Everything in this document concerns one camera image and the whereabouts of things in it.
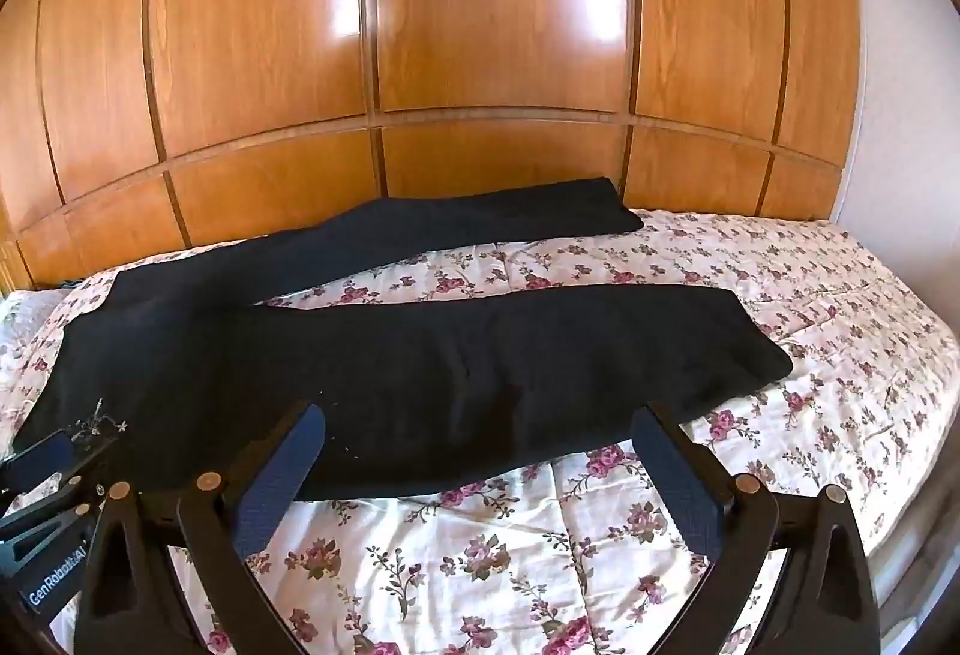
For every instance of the floral bedspread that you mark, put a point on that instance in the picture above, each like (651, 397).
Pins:
(600, 550)

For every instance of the wooden wardrobe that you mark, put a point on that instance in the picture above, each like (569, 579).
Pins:
(465, 40)

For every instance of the black pants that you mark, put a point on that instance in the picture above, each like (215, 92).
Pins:
(420, 362)

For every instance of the white pillow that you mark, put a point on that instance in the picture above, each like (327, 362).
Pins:
(19, 310)

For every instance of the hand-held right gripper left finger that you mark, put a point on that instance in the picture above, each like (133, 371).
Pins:
(279, 475)

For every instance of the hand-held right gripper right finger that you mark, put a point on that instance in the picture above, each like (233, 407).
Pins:
(679, 475)

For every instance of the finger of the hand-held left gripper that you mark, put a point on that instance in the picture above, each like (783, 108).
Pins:
(71, 494)
(41, 458)

